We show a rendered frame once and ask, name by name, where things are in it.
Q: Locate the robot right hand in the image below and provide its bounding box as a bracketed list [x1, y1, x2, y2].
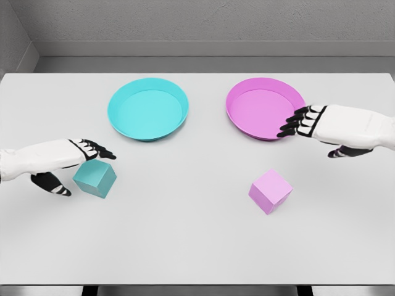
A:
[276, 104, 376, 159]

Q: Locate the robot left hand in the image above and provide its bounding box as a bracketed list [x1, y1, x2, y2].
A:
[17, 138, 117, 197]

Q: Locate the teal cube block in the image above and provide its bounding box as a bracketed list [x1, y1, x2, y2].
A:
[72, 158, 118, 199]

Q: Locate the pink round plate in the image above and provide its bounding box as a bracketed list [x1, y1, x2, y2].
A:
[225, 77, 307, 142]

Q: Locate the pink cube block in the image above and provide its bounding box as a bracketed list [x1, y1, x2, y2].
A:
[248, 168, 294, 215]

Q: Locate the cyan round plate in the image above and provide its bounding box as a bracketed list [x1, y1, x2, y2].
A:
[107, 77, 189, 142]

